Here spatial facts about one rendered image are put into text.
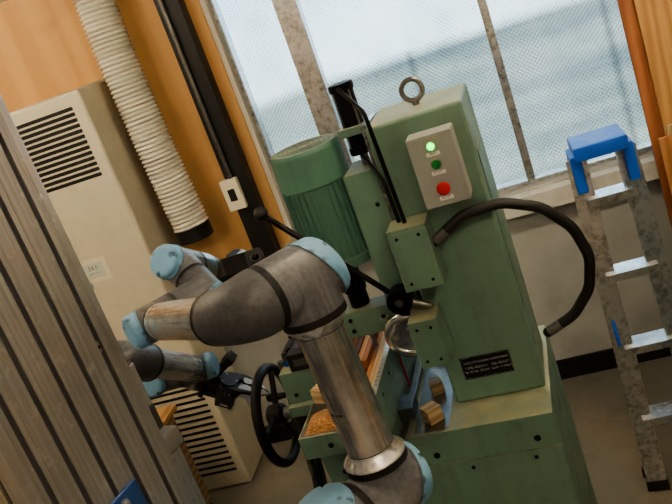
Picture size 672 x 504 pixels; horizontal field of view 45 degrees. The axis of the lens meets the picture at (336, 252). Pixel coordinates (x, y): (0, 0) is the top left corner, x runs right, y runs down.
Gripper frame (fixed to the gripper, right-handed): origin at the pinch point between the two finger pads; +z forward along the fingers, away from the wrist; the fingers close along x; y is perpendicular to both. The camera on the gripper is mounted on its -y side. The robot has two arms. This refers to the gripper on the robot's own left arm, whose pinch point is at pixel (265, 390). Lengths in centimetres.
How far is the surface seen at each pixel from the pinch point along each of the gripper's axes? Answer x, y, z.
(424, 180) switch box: 29, -82, 32
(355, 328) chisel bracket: 14.8, -35.6, 22.9
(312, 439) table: 41.3, -18.8, 20.5
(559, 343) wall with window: -118, 20, 98
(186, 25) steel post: -105, -79, -73
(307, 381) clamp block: 18.3, -18.8, 13.8
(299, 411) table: 20.3, -10.5, 13.5
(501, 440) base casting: 33, -27, 63
